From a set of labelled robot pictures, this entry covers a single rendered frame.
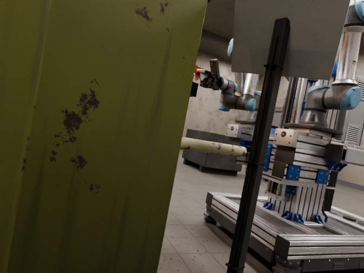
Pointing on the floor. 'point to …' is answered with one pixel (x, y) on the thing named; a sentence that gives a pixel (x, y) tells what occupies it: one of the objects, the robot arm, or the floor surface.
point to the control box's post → (240, 258)
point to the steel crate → (232, 168)
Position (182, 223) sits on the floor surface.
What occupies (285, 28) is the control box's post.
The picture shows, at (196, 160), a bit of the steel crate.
